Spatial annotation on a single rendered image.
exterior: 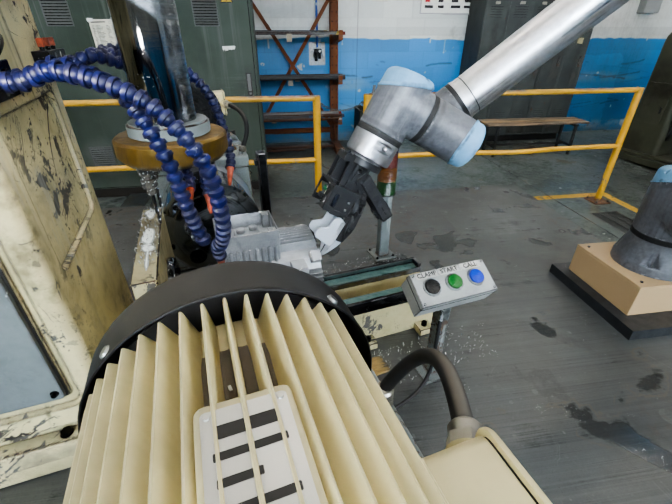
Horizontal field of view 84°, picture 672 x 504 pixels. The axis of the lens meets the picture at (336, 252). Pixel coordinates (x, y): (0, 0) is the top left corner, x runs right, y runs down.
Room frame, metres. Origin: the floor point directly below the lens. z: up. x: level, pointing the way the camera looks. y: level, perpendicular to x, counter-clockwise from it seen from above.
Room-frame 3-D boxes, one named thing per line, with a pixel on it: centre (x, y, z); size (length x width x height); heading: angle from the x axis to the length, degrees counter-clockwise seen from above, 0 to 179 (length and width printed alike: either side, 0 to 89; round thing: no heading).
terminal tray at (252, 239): (0.68, 0.19, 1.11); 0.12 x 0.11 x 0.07; 110
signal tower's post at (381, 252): (1.13, -0.16, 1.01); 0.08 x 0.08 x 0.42; 20
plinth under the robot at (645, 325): (0.89, -0.88, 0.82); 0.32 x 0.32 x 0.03; 9
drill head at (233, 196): (0.97, 0.36, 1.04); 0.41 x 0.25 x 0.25; 20
